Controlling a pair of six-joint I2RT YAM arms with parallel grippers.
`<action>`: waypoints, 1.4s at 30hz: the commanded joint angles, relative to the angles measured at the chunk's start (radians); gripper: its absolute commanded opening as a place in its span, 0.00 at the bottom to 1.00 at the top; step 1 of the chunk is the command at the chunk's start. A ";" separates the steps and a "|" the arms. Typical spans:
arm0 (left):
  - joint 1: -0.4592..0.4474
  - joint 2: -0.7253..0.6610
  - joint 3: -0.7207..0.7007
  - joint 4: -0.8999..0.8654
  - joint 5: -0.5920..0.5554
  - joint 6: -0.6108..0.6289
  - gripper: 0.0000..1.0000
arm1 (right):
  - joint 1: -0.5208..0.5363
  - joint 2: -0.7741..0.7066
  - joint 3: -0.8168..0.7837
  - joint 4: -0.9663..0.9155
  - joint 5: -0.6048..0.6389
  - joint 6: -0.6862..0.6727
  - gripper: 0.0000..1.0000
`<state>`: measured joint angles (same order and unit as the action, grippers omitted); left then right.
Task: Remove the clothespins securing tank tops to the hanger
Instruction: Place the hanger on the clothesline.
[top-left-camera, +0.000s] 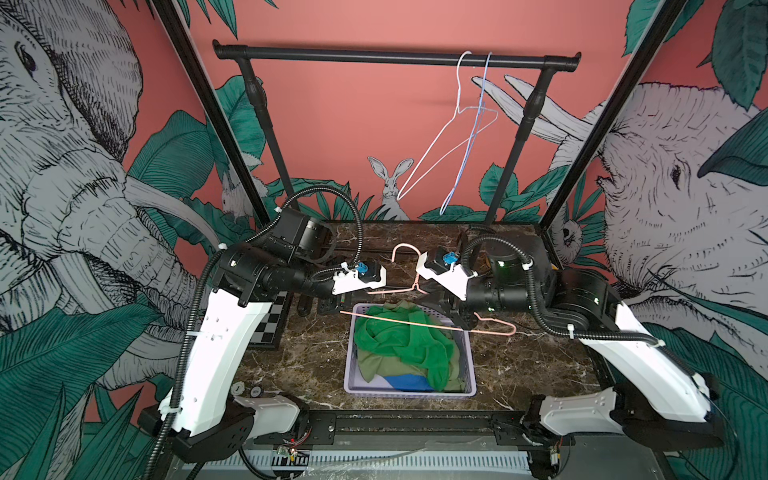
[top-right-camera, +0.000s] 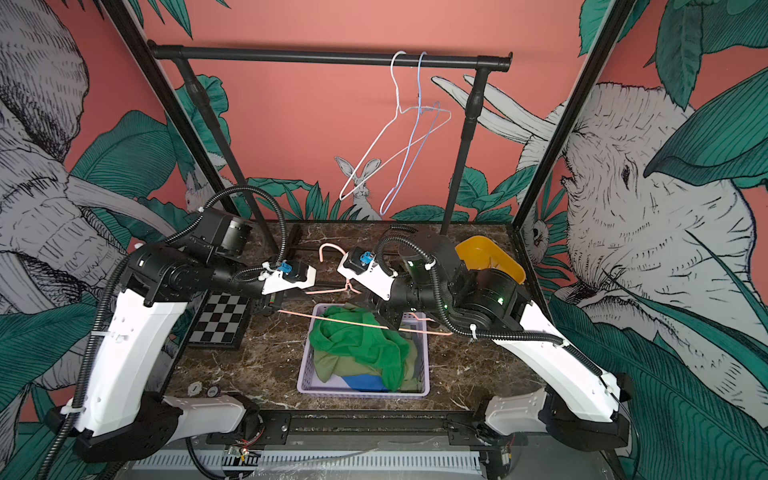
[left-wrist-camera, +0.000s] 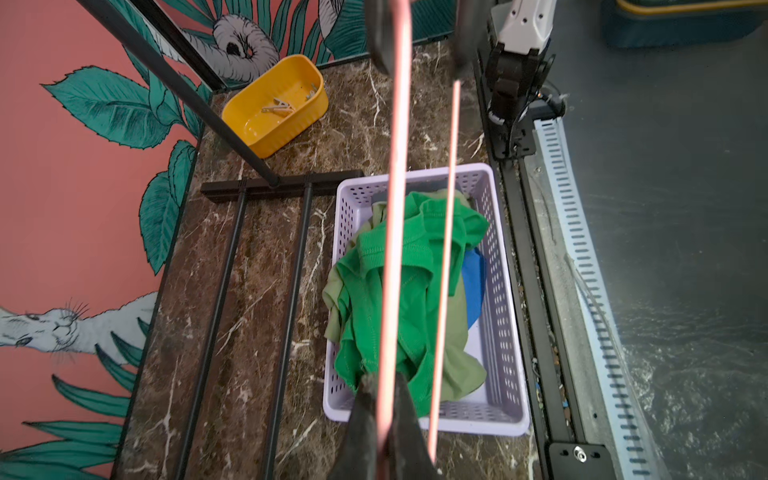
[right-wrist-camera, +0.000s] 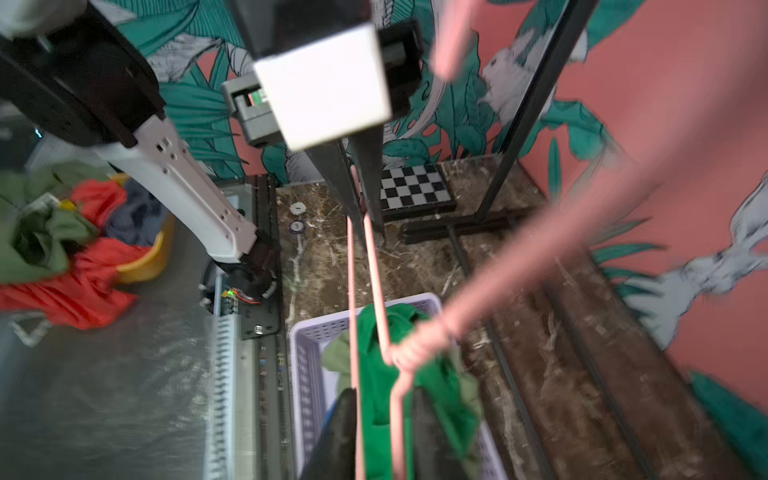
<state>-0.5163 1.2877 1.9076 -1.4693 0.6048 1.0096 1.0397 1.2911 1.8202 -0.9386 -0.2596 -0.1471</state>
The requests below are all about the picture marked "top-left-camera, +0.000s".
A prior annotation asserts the green tank top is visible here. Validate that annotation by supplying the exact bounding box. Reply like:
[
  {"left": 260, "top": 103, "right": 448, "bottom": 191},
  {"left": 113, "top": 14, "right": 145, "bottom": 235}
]
[{"left": 352, "top": 301, "right": 460, "bottom": 392}]

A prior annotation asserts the pink wire hanger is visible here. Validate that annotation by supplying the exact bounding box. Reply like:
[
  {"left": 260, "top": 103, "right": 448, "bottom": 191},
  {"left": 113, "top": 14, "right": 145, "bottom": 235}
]
[{"left": 338, "top": 242, "right": 518, "bottom": 338}]

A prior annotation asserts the olive tank top grey trim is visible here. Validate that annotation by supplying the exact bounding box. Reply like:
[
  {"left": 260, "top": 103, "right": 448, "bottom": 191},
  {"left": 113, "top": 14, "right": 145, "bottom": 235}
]
[{"left": 358, "top": 350, "right": 466, "bottom": 393}]

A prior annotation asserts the blue tank top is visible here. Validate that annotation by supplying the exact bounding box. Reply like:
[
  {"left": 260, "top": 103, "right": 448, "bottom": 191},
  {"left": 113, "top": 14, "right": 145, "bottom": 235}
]
[{"left": 384, "top": 374, "right": 433, "bottom": 392}]

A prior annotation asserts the white wire hanger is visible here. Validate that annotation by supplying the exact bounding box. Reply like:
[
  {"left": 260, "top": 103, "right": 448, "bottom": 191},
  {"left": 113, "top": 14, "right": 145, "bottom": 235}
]
[{"left": 396, "top": 50, "right": 500, "bottom": 201}]

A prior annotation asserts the light blue wire hanger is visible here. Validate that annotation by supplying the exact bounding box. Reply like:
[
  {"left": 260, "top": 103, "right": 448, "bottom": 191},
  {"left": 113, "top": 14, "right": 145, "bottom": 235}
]
[{"left": 439, "top": 53, "right": 498, "bottom": 216}]

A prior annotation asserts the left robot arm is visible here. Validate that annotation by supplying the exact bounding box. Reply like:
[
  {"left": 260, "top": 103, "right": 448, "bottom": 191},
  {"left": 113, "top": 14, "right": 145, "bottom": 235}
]
[{"left": 140, "top": 184, "right": 386, "bottom": 479}]

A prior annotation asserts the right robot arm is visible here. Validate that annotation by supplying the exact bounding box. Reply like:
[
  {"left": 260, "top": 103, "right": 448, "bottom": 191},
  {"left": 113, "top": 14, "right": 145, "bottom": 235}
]
[{"left": 416, "top": 232, "right": 726, "bottom": 452}]

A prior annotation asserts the checkerboard calibration plate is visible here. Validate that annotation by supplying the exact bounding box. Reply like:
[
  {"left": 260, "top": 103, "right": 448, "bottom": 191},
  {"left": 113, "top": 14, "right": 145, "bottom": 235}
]
[{"left": 249, "top": 292, "right": 293, "bottom": 350}]

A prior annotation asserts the lavender plastic basket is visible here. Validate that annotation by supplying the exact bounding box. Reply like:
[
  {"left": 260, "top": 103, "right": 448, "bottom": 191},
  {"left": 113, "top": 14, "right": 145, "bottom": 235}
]
[{"left": 344, "top": 303, "right": 477, "bottom": 399}]

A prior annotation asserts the black clothes rack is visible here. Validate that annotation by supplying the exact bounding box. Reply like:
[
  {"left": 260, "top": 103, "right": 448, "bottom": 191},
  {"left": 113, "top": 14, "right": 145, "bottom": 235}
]
[{"left": 213, "top": 40, "right": 582, "bottom": 226}]

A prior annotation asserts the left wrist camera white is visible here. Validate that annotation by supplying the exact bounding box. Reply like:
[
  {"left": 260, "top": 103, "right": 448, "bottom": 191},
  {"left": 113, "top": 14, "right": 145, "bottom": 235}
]
[{"left": 332, "top": 260, "right": 387, "bottom": 295}]

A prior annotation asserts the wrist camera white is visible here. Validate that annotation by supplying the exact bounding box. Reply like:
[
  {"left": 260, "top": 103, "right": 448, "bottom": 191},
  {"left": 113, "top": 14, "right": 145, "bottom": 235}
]
[
  {"left": 332, "top": 260, "right": 387, "bottom": 295},
  {"left": 416, "top": 247, "right": 478, "bottom": 301}
]

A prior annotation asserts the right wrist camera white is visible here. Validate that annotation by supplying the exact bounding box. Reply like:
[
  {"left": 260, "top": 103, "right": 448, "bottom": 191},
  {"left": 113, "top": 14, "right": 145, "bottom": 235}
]
[{"left": 416, "top": 247, "right": 478, "bottom": 301}]

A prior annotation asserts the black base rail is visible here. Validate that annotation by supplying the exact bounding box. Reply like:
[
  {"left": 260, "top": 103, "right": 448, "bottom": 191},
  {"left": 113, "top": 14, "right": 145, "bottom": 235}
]
[{"left": 246, "top": 410, "right": 561, "bottom": 449}]

